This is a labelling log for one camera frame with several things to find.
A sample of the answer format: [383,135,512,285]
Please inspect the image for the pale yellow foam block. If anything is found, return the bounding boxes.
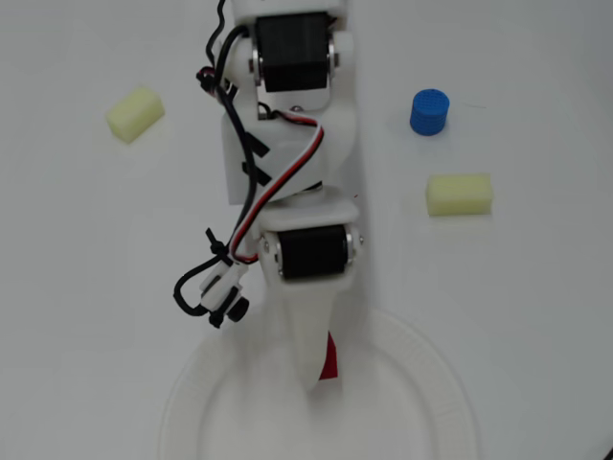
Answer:
[425,172,494,218]
[105,85,167,146]

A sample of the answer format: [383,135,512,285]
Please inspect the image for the red cube block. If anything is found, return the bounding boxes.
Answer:
[317,330,341,381]

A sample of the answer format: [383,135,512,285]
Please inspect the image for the blue ribbed cylinder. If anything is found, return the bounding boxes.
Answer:
[409,88,451,137]

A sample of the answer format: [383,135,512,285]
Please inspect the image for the black camera cable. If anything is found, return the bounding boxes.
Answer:
[172,0,258,318]

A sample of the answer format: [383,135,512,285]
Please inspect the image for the red white black servo wire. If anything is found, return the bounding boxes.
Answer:
[228,107,327,265]

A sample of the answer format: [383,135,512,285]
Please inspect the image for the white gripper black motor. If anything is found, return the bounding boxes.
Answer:
[251,186,366,392]

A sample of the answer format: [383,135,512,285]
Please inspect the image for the white paper plate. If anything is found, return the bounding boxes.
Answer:
[157,306,481,460]

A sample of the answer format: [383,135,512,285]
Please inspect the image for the small white wrist camera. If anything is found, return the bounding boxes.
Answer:
[199,261,251,327]

